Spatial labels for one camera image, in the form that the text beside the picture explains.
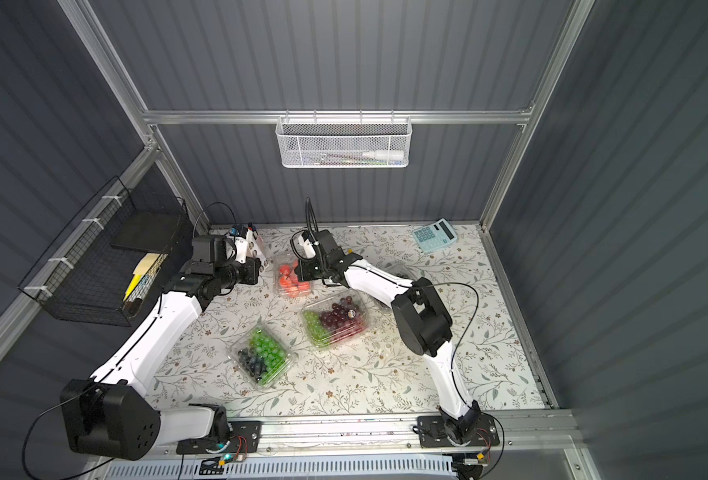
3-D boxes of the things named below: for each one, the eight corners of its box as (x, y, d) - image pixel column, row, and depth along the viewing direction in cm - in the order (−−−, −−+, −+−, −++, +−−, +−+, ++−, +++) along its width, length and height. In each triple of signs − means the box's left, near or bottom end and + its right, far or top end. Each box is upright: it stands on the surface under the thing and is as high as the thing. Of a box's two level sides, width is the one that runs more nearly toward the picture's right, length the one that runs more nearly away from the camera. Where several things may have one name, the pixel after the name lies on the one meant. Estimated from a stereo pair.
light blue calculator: (425, 255, 114) (427, 248, 111) (410, 235, 120) (411, 228, 117) (459, 242, 118) (462, 236, 115) (443, 223, 124) (445, 217, 122)
